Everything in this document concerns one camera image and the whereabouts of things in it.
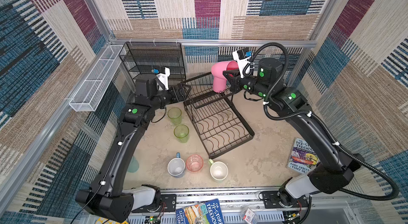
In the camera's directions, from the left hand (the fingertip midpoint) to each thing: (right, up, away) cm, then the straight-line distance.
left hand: (185, 87), depth 68 cm
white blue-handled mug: (-7, -39, +14) cm, 42 cm away
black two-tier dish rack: (+16, -20, +29) cm, 39 cm away
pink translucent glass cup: (+3, -38, +17) cm, 42 cm away
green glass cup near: (-6, -24, +29) cm, 38 cm away
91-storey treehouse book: (+9, -54, +2) cm, 54 cm away
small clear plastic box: (+27, -55, +1) cm, 61 cm away
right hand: (+17, +5, -4) cm, 18 cm away
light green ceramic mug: (+15, -41, +14) cm, 45 cm away
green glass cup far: (-11, -13, +33) cm, 38 cm away
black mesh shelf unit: (-28, +23, +37) cm, 52 cm away
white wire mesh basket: (-43, +3, +8) cm, 44 cm away
